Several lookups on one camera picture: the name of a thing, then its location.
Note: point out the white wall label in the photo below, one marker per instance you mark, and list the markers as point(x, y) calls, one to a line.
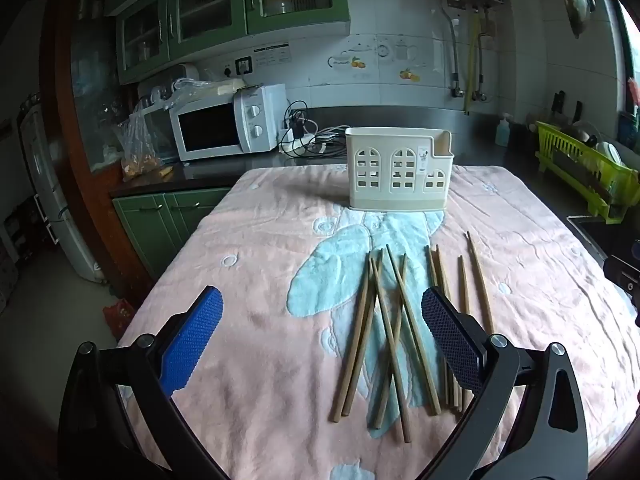
point(271, 56)

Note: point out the white refrigerator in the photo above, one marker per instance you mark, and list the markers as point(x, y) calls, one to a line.
point(55, 195)

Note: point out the white wall socket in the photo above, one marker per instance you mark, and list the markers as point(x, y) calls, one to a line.
point(227, 70)

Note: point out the metal water pipe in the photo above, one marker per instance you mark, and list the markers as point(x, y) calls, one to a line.
point(482, 75)

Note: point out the red bag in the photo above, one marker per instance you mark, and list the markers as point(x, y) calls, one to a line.
point(119, 317)

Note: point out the stainless steel sink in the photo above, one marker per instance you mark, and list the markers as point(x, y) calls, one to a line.
point(595, 232)

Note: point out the white power strip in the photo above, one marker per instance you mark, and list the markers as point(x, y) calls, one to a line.
point(295, 146)

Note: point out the green wall cabinet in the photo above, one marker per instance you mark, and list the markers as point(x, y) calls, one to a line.
point(240, 10)

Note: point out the cream plastic utensil holder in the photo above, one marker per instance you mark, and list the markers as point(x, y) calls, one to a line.
point(385, 195)

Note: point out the bunch of wooden chopsticks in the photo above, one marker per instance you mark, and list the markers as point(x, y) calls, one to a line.
point(357, 340)

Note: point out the pink and blue blanket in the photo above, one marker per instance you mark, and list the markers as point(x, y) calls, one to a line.
point(280, 320)

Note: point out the white bowl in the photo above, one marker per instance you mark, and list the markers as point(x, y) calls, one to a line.
point(609, 152)

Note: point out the clear bag with food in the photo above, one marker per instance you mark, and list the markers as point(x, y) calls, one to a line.
point(140, 150)

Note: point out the black wall socket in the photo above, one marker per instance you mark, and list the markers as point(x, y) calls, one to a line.
point(244, 65)

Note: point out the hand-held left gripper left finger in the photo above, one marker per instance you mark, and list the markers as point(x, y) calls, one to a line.
point(192, 340)

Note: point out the crumpled clear plastic bag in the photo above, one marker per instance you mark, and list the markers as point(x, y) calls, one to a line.
point(197, 89)

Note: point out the hand soap pump bottle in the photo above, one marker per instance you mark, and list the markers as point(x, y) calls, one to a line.
point(503, 132)

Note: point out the teapot and orange wall decal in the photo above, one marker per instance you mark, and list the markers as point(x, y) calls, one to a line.
point(357, 57)

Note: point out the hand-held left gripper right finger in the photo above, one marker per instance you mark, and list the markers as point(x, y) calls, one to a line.
point(450, 345)

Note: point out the white microwave oven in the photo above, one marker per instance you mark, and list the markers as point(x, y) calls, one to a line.
point(250, 127)

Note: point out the brown wooden door frame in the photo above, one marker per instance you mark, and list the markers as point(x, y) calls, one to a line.
point(67, 135)

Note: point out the green plastic dish rack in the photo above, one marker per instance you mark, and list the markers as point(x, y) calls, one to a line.
point(575, 155)

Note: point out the yellow gas pipe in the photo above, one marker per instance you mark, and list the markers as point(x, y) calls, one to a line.
point(472, 60)

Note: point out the green base cabinet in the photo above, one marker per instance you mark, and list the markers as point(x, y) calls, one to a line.
point(165, 225)

